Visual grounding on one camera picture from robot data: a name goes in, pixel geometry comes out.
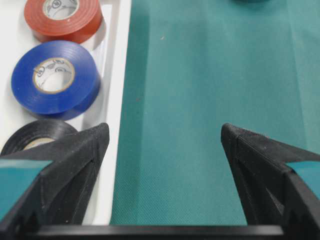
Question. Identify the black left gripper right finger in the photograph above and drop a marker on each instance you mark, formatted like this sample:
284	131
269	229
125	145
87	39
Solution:
271	192

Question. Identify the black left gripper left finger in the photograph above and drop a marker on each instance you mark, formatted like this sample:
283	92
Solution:
50	184

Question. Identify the black tape roll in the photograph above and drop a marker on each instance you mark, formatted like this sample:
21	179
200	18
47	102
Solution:
37	133

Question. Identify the blue tape roll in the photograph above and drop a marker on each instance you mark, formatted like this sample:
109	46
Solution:
56	79

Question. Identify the red tape roll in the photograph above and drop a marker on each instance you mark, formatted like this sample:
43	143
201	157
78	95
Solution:
69	20

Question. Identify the teal tape roll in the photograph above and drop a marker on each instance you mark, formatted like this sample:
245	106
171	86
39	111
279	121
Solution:
249	1

